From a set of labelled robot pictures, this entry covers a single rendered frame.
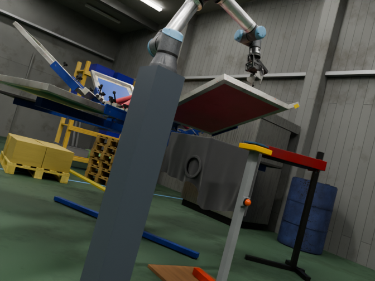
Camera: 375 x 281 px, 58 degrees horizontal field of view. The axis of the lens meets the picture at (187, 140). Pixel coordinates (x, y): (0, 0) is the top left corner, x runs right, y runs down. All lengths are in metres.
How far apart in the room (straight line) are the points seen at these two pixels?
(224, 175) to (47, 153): 3.41
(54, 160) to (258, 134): 2.96
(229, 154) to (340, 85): 4.27
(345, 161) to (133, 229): 4.44
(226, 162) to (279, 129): 3.50
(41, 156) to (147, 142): 3.51
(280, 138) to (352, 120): 1.14
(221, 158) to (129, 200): 0.66
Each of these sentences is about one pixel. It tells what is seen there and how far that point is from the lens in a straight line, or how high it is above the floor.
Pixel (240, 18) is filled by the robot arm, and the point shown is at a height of 1.66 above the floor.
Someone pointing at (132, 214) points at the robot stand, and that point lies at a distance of 1.74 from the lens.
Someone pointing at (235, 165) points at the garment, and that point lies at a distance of 2.15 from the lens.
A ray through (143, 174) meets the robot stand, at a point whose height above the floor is 0.66.
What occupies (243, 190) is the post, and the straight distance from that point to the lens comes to 1.86.
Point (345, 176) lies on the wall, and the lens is 5.72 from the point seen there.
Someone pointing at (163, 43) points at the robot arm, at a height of 1.33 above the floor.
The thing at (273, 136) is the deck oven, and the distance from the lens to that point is 5.44.
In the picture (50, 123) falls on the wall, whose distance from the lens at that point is 12.19.
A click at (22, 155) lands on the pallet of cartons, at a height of 0.26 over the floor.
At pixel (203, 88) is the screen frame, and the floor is 1.23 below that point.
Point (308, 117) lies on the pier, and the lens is 5.99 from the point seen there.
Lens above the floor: 0.79
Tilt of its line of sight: 3 degrees up
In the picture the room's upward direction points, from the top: 15 degrees clockwise
